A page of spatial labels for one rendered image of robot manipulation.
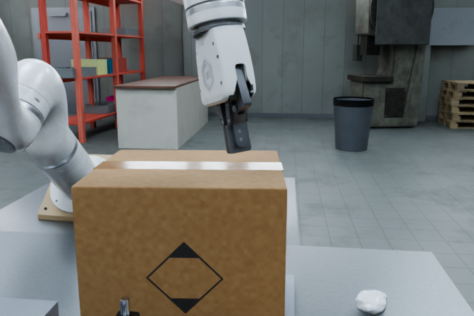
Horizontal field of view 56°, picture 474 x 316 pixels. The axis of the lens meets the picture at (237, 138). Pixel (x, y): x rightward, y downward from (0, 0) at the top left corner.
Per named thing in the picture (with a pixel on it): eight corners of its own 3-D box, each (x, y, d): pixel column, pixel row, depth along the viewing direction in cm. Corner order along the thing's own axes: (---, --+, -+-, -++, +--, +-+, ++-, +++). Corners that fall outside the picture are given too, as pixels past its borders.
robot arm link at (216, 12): (177, 19, 66) (180, 39, 66) (196, 0, 58) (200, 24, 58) (229, 15, 69) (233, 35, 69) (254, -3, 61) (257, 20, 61)
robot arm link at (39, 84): (24, 166, 115) (-32, 108, 96) (53, 110, 126) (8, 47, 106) (66, 171, 113) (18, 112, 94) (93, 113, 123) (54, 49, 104)
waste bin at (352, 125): (332, 152, 593) (334, 100, 580) (329, 144, 645) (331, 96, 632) (374, 153, 586) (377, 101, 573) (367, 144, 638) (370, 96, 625)
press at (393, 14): (408, 121, 852) (420, -30, 800) (429, 132, 730) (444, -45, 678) (333, 120, 867) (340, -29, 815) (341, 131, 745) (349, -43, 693)
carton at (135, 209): (82, 360, 67) (69, 185, 62) (125, 279, 91) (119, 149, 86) (283, 364, 66) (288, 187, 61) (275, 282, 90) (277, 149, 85)
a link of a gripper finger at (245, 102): (225, 51, 61) (219, 82, 65) (247, 88, 56) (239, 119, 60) (233, 50, 61) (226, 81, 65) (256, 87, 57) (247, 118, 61)
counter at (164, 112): (208, 121, 847) (207, 75, 831) (176, 150, 603) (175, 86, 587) (164, 120, 856) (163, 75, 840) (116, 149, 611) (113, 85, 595)
